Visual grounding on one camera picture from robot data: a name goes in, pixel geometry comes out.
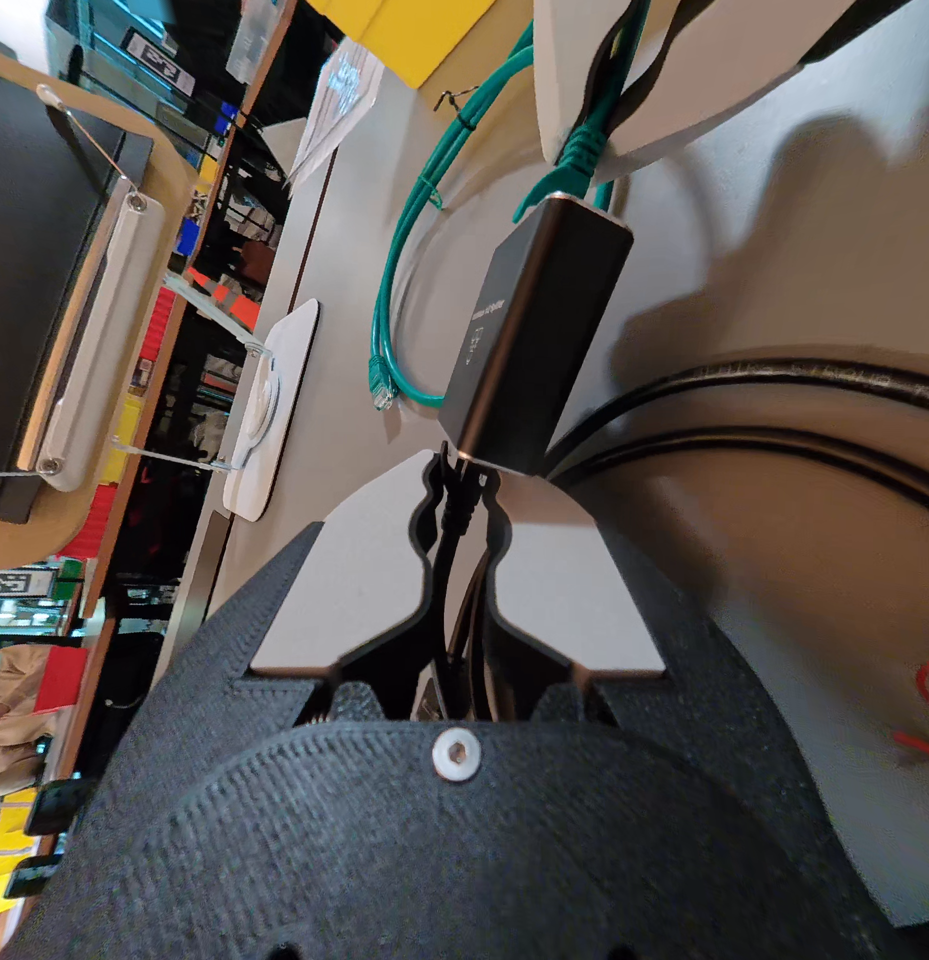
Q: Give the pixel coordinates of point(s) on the yellow plastic bin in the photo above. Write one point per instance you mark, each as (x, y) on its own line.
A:
(412, 30)

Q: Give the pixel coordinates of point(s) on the black network splitter box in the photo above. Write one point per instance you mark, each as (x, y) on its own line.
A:
(539, 337)

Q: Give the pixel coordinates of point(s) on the printed marker tag sign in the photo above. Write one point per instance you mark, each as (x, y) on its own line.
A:
(161, 64)
(18, 583)

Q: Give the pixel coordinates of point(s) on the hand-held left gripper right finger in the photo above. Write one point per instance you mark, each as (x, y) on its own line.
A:
(577, 592)

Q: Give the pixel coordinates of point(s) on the wooden board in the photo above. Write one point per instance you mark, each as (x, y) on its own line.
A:
(164, 180)

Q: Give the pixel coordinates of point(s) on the orange traffic cone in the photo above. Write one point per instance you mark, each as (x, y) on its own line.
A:
(236, 304)

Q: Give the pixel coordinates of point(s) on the white paper sheet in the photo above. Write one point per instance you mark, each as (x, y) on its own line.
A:
(337, 105)

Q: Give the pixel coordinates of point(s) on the black electronic device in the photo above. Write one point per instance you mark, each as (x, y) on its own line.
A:
(56, 806)

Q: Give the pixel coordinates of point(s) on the white metal stand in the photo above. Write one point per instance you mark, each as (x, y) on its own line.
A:
(273, 420)

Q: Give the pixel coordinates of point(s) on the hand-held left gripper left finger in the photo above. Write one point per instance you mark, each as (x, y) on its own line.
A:
(344, 592)

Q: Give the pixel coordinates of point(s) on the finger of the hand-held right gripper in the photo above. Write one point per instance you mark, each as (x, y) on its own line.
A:
(719, 67)
(562, 67)

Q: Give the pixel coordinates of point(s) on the black panel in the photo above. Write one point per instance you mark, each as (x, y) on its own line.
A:
(37, 262)

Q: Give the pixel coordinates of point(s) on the red plastic bin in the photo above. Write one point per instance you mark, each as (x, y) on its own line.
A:
(101, 521)

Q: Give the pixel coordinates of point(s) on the black twist tie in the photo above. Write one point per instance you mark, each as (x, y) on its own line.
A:
(455, 99)

